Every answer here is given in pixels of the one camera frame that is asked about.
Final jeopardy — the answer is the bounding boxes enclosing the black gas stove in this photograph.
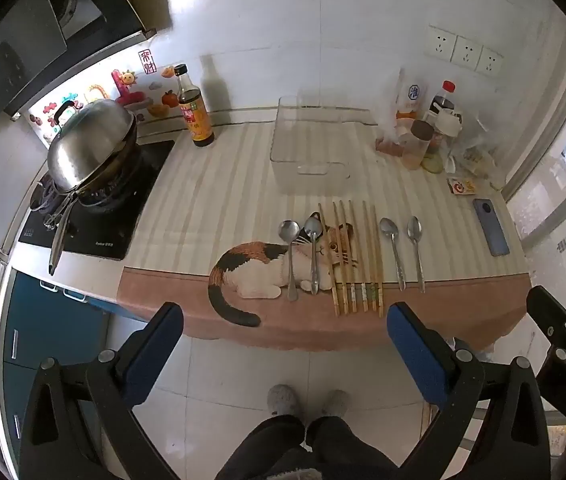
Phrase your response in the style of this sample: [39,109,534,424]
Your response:
[18,139,176,262]

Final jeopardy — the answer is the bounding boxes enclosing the dark soy sauce bottle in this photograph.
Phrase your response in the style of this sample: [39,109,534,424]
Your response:
[173,63,216,149]

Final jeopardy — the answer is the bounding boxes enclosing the person's right leg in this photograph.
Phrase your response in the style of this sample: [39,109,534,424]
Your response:
[305,415,400,480]

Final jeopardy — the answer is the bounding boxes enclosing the blue smartphone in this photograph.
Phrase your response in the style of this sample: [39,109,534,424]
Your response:
[473,198,511,257]

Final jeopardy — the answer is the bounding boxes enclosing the clear plastic container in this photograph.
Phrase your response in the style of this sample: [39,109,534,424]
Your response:
[269,92,381,196]

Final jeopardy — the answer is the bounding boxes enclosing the clear plastic bags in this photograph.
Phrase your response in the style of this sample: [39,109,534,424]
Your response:
[443,110,508,191]

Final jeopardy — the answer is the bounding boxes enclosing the black range hood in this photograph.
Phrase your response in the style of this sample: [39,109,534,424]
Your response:
[0,0,158,126]

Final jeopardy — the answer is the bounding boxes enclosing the person's grey slipper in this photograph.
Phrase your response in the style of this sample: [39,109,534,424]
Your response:
[319,389,350,418]
[268,384,300,417]

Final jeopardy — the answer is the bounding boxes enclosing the person's grey right slipper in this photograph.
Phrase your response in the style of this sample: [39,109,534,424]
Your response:
[319,389,350,418]

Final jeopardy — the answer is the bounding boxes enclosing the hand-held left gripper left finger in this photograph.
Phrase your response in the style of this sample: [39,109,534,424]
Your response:
[18,301,184,480]

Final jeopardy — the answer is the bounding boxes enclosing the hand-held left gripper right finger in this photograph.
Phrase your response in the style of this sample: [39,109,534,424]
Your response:
[387,301,556,480]

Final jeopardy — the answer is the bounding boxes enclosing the blue kitchen cabinet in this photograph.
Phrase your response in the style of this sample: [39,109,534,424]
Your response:
[0,267,114,411]

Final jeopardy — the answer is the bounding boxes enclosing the striped cat print table mat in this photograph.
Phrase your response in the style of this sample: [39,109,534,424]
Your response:
[117,121,531,353]

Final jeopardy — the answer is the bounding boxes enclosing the person's grey left slipper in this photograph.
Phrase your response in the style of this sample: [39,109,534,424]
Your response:
[268,384,300,417]

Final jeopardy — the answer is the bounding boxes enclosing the steel spoon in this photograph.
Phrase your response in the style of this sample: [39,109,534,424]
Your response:
[379,217,408,292]
[407,216,426,294]
[304,216,324,295]
[278,220,300,302]

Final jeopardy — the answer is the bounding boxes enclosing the white wall socket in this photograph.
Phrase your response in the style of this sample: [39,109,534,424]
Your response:
[478,46,505,77]
[452,35,484,71]
[425,25,458,61]

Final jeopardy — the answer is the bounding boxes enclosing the white seasoning bag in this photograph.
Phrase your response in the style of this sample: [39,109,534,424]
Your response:
[388,67,431,127]

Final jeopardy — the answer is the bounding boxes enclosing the colourful wall stickers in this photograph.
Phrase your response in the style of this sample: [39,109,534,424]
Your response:
[30,62,186,143]

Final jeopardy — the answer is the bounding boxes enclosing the person's left leg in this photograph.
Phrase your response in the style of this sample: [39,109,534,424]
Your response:
[215,414,310,480]

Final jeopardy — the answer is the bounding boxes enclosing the person's leg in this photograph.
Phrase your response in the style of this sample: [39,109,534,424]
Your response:
[305,415,400,480]
[215,414,310,480]

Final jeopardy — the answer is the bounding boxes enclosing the jar with brown lid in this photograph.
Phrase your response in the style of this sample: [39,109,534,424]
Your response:
[402,119,435,171]

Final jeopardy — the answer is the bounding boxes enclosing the steel wok lid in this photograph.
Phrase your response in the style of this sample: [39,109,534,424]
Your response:
[47,99,138,195]

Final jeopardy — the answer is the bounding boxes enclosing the dark bottle with red cap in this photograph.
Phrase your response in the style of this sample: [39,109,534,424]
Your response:
[425,80,464,136]

